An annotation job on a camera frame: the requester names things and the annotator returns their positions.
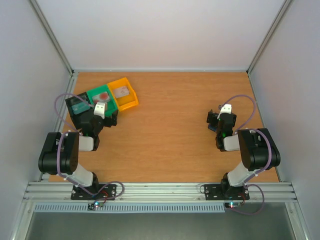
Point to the grey slotted cable duct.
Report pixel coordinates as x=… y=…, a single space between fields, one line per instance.
x=130 y=208

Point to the red white card in bin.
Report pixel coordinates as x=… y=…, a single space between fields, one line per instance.
x=103 y=97

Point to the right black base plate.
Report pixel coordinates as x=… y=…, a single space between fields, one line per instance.
x=217 y=192

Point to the aluminium front rail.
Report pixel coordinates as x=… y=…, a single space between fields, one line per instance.
x=161 y=192

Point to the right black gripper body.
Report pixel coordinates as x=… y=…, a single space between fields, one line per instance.
x=214 y=119

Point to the card in yellow bin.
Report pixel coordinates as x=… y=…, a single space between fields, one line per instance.
x=121 y=92

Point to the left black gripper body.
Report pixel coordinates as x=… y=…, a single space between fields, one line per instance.
x=109 y=123

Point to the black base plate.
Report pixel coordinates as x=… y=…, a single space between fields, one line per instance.
x=92 y=193
x=217 y=192

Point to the black plastic bin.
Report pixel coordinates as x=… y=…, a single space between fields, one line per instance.
x=74 y=100

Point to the yellow plastic bin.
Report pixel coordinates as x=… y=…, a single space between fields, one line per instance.
x=126 y=102

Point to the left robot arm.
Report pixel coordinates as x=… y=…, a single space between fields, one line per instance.
x=60 y=152

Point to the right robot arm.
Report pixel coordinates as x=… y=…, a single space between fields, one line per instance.
x=257 y=148

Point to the blue card holder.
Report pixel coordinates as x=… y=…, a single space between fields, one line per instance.
x=212 y=127

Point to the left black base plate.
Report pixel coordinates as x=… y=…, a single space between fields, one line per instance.
x=92 y=193

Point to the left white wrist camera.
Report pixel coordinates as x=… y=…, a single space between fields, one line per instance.
x=99 y=109

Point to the teal card in black bin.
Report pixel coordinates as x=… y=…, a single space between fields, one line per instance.
x=79 y=108

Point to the green plastic bin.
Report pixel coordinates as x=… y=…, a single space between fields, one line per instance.
x=110 y=106

